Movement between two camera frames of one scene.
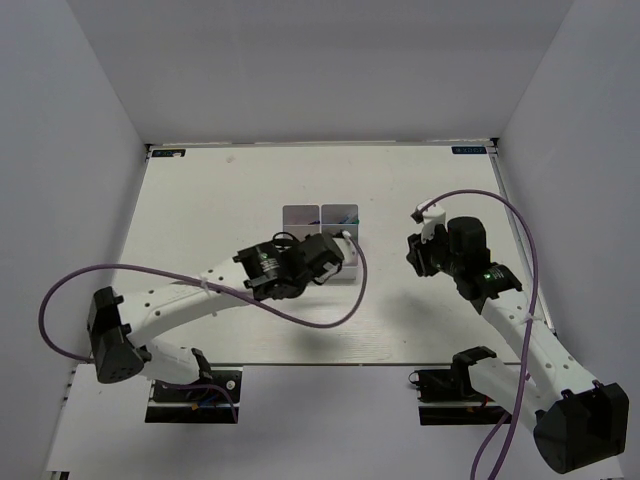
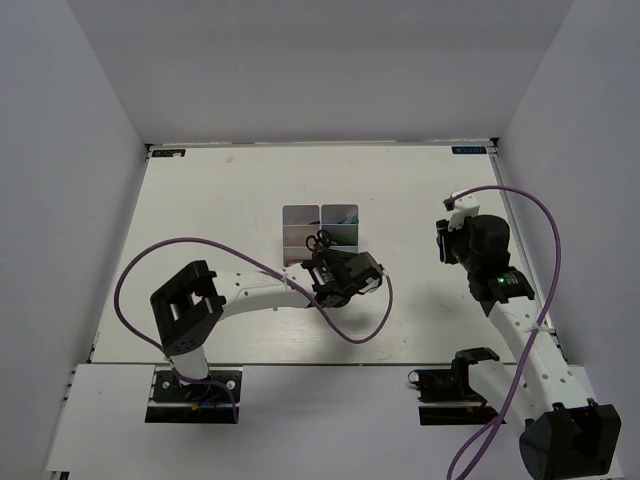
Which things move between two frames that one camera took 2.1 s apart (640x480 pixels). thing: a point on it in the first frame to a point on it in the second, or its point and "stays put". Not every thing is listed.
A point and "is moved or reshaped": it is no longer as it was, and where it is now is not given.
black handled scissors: (284, 245) is moved or reshaped
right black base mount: (452, 397) stays put
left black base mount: (197, 405) stays put
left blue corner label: (168, 153) stays put
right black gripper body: (434, 255) to (454, 245)
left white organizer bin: (296, 219) stays put
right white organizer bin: (338, 218) stays put
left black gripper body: (301, 286) to (331, 257)
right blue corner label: (468, 150) stays put
